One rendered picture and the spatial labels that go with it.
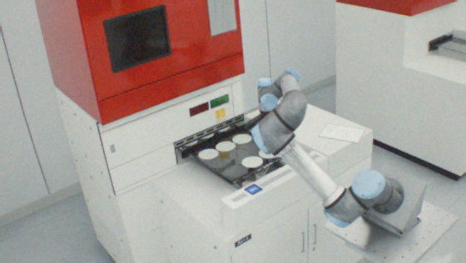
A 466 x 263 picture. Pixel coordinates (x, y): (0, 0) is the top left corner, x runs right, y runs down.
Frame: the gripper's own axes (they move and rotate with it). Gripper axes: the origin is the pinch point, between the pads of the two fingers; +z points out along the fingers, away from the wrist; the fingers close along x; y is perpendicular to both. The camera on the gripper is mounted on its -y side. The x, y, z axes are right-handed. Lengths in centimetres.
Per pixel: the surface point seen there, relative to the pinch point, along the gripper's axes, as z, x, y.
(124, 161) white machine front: -8, -10, -69
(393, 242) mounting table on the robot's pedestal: 9, -76, 38
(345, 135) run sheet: -5.5, -11.6, 39.2
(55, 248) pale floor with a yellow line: 91, 52, -146
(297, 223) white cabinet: 22.4, -38.0, 7.2
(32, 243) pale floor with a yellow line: 91, 60, -166
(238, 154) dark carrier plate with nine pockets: 1.3, -3.1, -13.9
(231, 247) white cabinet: 14, -57, -26
